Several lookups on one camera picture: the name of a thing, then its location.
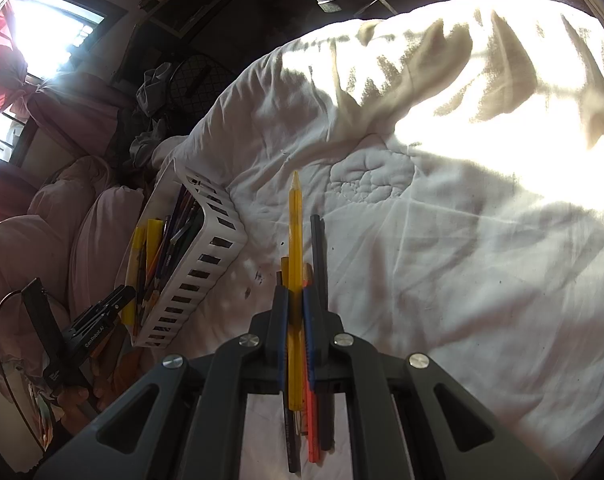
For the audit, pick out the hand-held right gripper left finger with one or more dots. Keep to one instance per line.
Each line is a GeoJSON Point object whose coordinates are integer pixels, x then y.
{"type": "Point", "coordinates": [283, 320]}

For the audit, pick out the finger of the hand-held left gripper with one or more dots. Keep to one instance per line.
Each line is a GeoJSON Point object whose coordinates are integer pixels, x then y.
{"type": "Point", "coordinates": [116, 302]}

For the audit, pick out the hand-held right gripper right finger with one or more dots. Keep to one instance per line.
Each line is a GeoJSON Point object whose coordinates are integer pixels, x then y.
{"type": "Point", "coordinates": [308, 320]}

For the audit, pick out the plain black pencil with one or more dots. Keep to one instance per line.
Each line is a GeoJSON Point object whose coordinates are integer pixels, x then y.
{"type": "Point", "coordinates": [318, 250]}

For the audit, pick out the yellow pencil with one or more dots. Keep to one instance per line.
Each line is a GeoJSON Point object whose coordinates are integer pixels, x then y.
{"type": "Point", "coordinates": [296, 235]}

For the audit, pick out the white slotted plastic basket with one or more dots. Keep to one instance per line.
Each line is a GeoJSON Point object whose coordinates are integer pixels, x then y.
{"type": "Point", "coordinates": [206, 280]}

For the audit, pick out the pile of coloured pencils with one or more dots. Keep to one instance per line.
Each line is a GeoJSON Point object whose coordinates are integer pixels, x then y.
{"type": "Point", "coordinates": [313, 435]}

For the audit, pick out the person's left hand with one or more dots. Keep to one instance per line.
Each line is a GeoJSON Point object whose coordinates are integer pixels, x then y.
{"type": "Point", "coordinates": [74, 400]}

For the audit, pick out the bunch of pens in basket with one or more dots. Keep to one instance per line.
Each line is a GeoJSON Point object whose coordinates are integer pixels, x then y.
{"type": "Point", "coordinates": [171, 240]}

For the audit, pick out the tied pink curtain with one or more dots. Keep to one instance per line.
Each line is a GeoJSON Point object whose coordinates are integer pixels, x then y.
{"type": "Point", "coordinates": [76, 110]}

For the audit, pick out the grey clothes heap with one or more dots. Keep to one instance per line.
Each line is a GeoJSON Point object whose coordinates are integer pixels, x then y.
{"type": "Point", "coordinates": [151, 90]}

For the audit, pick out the black quilted bag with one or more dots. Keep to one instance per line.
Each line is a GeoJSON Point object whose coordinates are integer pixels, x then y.
{"type": "Point", "coordinates": [201, 80]}

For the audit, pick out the window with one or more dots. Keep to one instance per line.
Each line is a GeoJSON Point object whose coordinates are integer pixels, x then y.
{"type": "Point", "coordinates": [56, 30]}

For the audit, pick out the dark wooden cabinet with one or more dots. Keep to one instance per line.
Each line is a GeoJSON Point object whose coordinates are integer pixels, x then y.
{"type": "Point", "coordinates": [206, 20]}

